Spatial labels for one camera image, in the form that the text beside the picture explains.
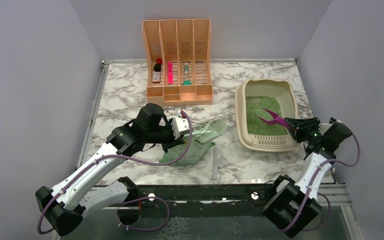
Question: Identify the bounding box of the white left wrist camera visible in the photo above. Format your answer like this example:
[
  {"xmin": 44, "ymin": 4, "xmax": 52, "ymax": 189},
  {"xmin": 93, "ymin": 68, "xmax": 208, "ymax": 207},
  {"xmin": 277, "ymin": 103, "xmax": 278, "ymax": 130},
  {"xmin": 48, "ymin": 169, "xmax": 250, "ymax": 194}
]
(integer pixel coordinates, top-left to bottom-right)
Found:
[{"xmin": 171, "ymin": 116, "xmax": 190, "ymax": 140}]

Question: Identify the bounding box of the green litter bag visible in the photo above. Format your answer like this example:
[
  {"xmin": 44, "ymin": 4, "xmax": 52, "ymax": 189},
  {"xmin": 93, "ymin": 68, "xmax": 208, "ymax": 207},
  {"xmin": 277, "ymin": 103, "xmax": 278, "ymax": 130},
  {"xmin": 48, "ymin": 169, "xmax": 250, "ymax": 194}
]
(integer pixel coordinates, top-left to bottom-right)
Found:
[{"xmin": 159, "ymin": 119, "xmax": 228, "ymax": 166}]

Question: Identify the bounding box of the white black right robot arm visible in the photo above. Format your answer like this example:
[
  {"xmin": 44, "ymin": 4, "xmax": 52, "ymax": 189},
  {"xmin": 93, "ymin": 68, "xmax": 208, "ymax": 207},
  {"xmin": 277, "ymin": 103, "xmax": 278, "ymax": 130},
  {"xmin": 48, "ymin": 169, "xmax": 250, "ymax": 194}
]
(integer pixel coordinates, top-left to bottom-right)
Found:
[{"xmin": 262, "ymin": 115, "xmax": 353, "ymax": 238}]

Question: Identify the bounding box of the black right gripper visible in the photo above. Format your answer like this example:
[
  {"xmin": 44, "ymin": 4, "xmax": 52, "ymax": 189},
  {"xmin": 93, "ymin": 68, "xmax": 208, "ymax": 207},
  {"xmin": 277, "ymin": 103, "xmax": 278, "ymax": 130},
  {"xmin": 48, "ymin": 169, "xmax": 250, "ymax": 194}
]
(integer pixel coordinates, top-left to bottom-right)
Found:
[{"xmin": 284, "ymin": 117, "xmax": 324, "ymax": 144}]

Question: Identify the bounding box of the green white glue stick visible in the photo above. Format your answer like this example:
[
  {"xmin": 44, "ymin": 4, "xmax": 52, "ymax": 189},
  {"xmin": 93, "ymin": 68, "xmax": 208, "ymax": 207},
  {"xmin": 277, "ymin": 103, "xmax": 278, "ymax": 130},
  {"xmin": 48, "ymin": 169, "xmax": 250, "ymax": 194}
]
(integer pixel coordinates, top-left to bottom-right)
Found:
[{"xmin": 183, "ymin": 62, "xmax": 189, "ymax": 76}]

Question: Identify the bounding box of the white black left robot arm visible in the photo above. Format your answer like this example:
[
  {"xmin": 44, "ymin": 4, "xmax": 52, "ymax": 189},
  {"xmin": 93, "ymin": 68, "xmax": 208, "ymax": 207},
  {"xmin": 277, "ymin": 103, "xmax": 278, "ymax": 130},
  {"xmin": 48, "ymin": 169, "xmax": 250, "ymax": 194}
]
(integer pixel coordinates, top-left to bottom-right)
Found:
[{"xmin": 35, "ymin": 103, "xmax": 193, "ymax": 237}]

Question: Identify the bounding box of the green tape dispenser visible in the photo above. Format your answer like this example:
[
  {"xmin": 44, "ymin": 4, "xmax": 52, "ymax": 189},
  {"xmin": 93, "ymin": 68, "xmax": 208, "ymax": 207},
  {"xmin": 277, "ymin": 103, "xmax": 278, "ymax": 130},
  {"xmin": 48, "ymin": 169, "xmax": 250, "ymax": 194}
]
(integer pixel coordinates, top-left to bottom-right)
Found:
[{"xmin": 182, "ymin": 80, "xmax": 193, "ymax": 86}]

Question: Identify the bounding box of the beige litter box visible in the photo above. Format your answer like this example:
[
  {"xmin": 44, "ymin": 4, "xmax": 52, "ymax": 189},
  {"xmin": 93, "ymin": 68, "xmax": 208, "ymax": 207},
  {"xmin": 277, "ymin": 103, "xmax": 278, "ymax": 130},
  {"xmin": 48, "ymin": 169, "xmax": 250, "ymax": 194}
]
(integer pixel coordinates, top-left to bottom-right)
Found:
[{"xmin": 235, "ymin": 78, "xmax": 299, "ymax": 153}]

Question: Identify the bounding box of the red white small box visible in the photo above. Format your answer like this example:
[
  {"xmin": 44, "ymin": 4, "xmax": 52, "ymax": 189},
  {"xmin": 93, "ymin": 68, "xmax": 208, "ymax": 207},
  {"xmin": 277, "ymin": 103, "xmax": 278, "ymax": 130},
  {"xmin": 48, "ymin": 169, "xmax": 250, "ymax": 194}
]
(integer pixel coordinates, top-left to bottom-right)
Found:
[{"xmin": 152, "ymin": 71, "xmax": 161, "ymax": 84}]

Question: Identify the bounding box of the orange plastic file organizer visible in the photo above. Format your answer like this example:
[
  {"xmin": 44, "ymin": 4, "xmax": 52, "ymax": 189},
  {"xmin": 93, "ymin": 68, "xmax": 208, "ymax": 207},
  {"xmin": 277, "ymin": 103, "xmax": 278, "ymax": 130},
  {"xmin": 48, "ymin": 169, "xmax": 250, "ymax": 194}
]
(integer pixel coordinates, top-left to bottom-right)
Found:
[{"xmin": 141, "ymin": 18, "xmax": 213, "ymax": 107}]

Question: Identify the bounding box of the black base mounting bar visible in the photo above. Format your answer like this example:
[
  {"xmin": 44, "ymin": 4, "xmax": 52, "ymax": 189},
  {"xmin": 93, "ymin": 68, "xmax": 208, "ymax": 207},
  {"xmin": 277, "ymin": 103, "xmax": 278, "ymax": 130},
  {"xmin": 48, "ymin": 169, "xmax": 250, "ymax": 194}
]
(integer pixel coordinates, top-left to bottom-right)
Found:
[{"xmin": 71, "ymin": 177, "xmax": 304, "ymax": 220}]

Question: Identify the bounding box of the red and black stamp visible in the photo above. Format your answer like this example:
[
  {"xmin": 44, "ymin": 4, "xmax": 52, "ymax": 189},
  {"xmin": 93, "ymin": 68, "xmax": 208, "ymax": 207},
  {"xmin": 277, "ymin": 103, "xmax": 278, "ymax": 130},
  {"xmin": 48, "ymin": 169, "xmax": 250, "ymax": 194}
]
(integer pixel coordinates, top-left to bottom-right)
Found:
[{"xmin": 153, "ymin": 58, "xmax": 163, "ymax": 72}]

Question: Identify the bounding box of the purple litter scoop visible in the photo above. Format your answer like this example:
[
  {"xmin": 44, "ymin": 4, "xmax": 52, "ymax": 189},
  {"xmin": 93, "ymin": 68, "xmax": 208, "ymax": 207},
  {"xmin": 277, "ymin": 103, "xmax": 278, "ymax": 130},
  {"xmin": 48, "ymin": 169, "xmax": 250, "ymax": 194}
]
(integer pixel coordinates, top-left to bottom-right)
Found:
[{"xmin": 258, "ymin": 108, "xmax": 292, "ymax": 129}]

